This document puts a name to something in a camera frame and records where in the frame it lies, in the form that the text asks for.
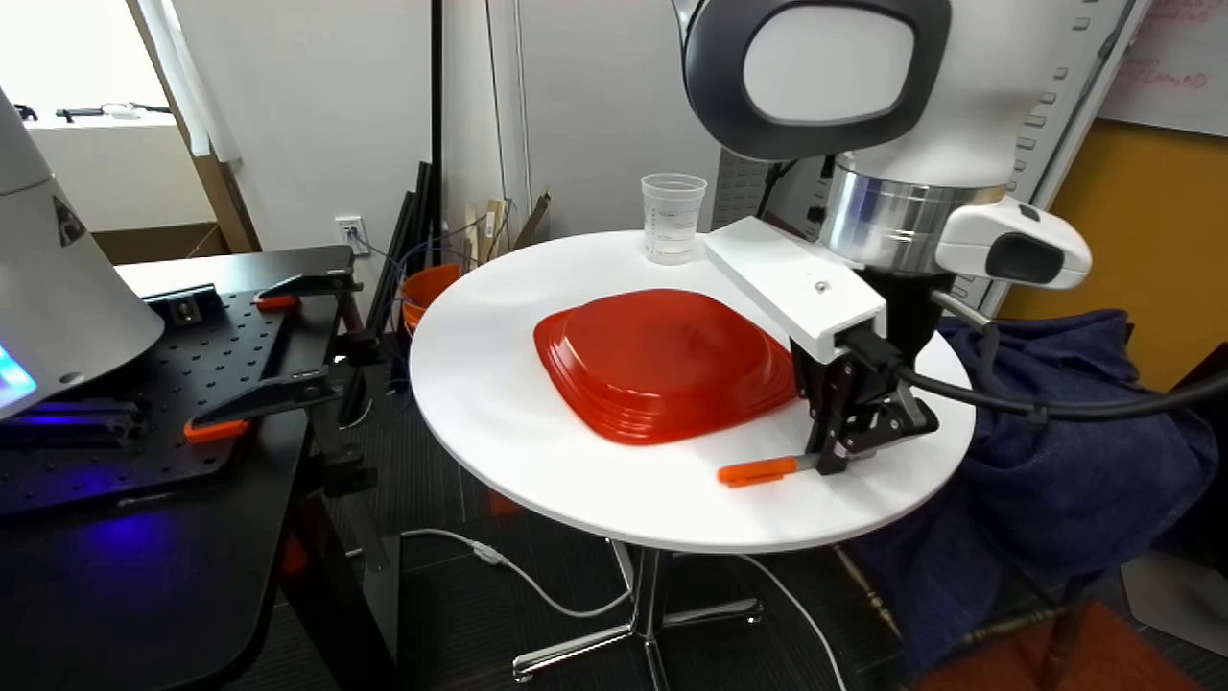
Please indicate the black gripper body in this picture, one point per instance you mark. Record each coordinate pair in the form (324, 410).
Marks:
(919, 320)

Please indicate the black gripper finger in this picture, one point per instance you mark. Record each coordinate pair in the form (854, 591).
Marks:
(831, 417)
(897, 417)

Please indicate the orange marker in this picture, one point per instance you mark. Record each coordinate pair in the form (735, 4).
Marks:
(759, 472)

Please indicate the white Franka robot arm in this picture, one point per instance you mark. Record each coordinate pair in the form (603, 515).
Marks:
(999, 117)

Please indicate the clear plastic cup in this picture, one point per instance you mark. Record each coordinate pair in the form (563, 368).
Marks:
(673, 215)

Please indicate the red square plate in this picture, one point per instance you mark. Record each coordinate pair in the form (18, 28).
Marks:
(667, 366)

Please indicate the navy blue blanket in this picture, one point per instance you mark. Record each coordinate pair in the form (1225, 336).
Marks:
(1078, 463)

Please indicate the white pegboard panel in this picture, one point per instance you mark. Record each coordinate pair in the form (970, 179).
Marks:
(1088, 78)

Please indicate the bundle of wooden sticks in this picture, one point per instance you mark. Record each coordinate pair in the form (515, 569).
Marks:
(494, 230)

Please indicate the orange bucket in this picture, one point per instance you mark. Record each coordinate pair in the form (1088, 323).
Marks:
(428, 302)

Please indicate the black leaning boards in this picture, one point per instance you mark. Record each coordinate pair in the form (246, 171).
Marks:
(409, 243)

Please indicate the black perforated breadboard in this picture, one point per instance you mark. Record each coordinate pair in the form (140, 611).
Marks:
(217, 368)

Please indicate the metal table pedestal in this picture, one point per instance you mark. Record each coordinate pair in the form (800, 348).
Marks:
(645, 615)

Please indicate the wall whiteboard with writing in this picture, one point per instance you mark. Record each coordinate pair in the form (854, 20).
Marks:
(1185, 60)

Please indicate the white wall outlet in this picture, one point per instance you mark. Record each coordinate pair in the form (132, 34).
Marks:
(352, 236)

